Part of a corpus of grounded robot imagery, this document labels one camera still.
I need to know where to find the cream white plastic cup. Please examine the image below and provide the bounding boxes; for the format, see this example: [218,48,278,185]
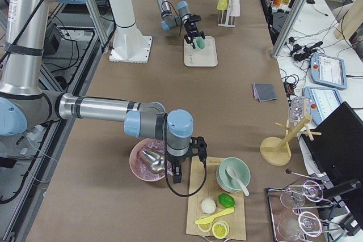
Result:
[231,0,240,7]

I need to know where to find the wooden mug tree stand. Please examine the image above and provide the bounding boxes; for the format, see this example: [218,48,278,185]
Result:
[260,114,322,166]

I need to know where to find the green lime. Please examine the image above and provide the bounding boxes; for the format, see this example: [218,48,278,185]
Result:
[218,193,235,208]

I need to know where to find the pink bowl with ice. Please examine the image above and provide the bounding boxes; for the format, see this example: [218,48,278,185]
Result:
[129,138,165,182]

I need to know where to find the metal ice scoop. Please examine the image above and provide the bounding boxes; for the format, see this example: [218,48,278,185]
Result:
[140,148,165,173]

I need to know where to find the folded grey cloth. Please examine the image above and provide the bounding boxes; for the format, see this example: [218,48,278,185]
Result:
[252,83,277,102]

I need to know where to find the green plastic cup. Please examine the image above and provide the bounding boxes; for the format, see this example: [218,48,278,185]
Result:
[193,36,205,51]

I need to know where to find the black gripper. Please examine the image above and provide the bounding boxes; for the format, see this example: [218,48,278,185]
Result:
[166,152,187,184]
[184,18,205,49]

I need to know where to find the lemon half left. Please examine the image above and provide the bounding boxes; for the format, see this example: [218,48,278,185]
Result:
[197,223,212,233]

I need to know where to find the white ceramic spoon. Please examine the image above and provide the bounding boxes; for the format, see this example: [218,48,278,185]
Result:
[226,166,250,197]

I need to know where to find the black wire glass rack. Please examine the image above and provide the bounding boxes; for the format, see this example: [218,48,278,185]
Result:
[265,179,358,242]

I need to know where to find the lemon half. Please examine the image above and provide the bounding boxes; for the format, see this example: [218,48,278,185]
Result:
[212,220,230,239]
[197,223,212,233]

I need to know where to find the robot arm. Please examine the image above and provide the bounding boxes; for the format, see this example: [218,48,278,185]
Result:
[1,0,193,183]
[156,0,205,50]

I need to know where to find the yellow plastic knife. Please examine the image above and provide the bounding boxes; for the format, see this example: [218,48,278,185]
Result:
[195,207,235,225]

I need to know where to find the blue teach pendant near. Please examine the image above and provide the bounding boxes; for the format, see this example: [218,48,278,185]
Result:
[303,87,343,125]

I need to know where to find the blue teach pendant far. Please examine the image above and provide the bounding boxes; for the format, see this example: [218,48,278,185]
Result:
[310,53,348,90]

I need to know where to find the pink plastic cup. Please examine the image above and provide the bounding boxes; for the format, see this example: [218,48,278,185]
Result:
[230,0,240,17]

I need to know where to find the lemon half right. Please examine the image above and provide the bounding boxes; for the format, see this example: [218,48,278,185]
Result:
[212,220,230,239]

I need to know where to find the stacked green bowls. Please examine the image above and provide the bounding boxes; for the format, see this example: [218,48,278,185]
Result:
[216,156,251,193]

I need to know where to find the cream rabbit tray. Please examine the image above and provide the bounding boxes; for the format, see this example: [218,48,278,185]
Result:
[184,36,218,67]

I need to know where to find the yellow plastic cup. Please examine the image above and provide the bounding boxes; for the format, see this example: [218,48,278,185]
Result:
[217,0,228,11]

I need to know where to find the wooden cutting board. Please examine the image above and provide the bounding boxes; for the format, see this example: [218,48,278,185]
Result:
[186,156,247,240]

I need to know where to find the blue teach pendant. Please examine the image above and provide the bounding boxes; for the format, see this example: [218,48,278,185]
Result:
[303,87,343,125]
[310,53,348,90]

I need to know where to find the white wire cup rack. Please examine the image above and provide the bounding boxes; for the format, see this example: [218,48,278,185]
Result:
[218,0,237,27]

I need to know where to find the aluminium frame post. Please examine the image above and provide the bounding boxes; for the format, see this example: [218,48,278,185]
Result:
[271,0,306,59]

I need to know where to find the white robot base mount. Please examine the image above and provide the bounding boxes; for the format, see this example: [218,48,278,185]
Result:
[109,0,152,63]

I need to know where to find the white garlic bulb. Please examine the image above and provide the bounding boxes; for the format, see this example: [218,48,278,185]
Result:
[201,198,217,214]

